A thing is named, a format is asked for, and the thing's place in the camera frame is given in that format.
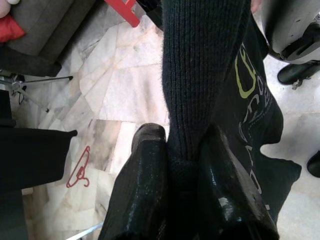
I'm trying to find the black t-shirt small white print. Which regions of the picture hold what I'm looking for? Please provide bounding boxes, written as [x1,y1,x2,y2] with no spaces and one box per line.
[0,127,78,240]

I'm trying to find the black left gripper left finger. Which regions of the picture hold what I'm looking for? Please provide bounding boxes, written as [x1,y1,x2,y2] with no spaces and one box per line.
[98,123,171,240]

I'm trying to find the pink cat plush pillow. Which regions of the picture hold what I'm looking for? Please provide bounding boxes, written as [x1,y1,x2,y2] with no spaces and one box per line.
[0,0,20,18]

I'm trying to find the red plastic stool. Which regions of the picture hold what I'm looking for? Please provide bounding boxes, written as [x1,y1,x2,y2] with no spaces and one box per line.
[104,0,141,28]

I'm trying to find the red plastic hanger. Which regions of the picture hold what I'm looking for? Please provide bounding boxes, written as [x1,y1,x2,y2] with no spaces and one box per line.
[66,146,91,188]

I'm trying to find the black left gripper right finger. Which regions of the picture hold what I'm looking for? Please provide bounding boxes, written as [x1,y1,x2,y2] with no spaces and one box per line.
[198,124,280,240]

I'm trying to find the red cushion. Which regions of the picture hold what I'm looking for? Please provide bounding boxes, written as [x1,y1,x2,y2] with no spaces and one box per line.
[0,13,26,43]

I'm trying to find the black t-shirt green logo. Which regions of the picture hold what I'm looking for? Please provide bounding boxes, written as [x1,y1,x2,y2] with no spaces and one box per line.
[212,14,302,226]

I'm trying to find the silver metal clothes rack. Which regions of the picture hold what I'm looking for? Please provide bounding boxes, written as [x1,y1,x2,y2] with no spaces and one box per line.
[0,73,103,240]

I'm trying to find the dark knitted sweater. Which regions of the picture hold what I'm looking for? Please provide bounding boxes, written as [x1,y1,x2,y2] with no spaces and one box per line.
[159,0,252,240]

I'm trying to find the dark grey sofa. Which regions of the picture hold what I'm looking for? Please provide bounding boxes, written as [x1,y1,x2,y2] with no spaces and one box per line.
[0,0,103,76]

